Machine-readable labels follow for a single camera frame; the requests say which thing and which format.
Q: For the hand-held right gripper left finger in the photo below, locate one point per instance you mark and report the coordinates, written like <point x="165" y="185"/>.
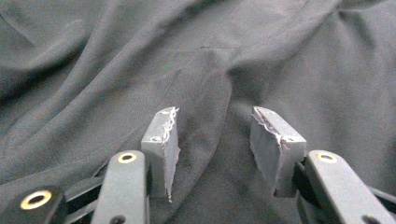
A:
<point x="160" y="155"/>

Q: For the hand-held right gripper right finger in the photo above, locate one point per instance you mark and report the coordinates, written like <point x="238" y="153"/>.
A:
<point x="275" y="152"/>

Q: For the black pants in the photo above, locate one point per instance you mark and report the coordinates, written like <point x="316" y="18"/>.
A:
<point x="93" y="77"/>

